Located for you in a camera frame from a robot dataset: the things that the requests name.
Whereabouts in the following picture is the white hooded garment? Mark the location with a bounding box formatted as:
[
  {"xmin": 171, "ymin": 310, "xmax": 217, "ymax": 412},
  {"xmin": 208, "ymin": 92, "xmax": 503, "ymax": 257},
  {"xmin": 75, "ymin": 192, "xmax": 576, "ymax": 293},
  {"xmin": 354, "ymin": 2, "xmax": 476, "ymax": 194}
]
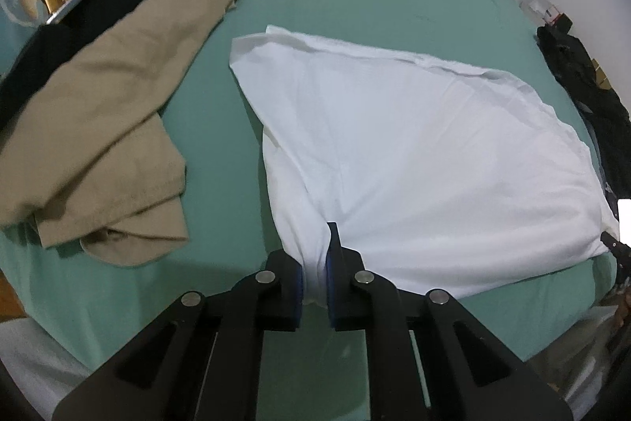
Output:
[{"xmin": 229, "ymin": 27, "xmax": 618, "ymax": 302}]

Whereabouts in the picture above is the black clothes pile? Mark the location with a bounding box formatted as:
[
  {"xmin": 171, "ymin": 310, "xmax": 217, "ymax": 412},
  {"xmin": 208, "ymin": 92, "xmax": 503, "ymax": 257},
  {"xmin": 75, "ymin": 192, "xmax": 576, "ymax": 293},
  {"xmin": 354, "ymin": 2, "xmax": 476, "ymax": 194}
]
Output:
[{"xmin": 536, "ymin": 26, "xmax": 630, "ymax": 199}]

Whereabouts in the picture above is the beige khaki garment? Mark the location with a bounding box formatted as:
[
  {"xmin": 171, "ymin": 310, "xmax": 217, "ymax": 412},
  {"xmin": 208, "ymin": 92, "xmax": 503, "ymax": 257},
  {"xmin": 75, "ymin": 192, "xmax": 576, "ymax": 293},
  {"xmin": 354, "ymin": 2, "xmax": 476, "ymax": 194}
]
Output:
[{"xmin": 1, "ymin": 0, "xmax": 236, "ymax": 267}]

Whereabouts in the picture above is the white bedside box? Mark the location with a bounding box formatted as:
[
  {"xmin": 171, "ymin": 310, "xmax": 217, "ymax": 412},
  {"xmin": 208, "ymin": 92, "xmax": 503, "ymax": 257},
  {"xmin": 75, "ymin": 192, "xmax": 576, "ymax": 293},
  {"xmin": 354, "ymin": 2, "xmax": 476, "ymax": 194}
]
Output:
[{"xmin": 520, "ymin": 0, "xmax": 573, "ymax": 34}]

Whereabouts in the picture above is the black garment under tablet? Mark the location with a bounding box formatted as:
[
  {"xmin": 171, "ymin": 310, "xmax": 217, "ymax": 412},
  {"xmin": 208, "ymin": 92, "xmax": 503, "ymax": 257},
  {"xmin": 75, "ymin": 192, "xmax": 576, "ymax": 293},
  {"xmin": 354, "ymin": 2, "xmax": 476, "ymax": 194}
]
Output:
[{"xmin": 1, "ymin": 0, "xmax": 143, "ymax": 127}]

